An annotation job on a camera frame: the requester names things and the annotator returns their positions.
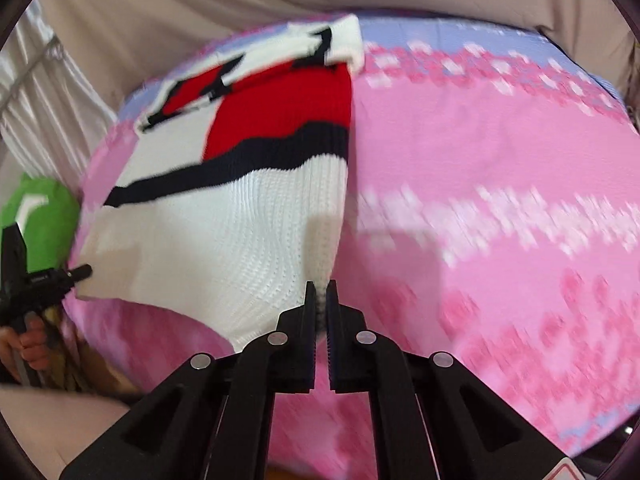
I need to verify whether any white curtain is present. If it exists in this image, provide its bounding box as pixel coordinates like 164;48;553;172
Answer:
0;0;118;196

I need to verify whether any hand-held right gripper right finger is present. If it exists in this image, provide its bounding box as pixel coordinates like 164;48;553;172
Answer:
326;279;586;480

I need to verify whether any beige sofa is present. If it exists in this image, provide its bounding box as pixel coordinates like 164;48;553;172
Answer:
0;0;640;480

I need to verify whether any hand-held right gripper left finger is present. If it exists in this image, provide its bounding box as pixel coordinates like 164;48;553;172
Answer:
59;280;318;480

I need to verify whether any person's left hand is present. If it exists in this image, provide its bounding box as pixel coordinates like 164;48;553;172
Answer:
0;310;53;383

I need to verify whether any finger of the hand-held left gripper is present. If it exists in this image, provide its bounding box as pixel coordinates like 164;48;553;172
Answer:
59;265;93;286

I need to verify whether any pink patterned blanket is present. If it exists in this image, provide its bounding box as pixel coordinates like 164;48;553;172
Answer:
62;14;640;467

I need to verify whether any white red knitted sweater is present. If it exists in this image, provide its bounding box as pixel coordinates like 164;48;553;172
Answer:
75;14;365;356

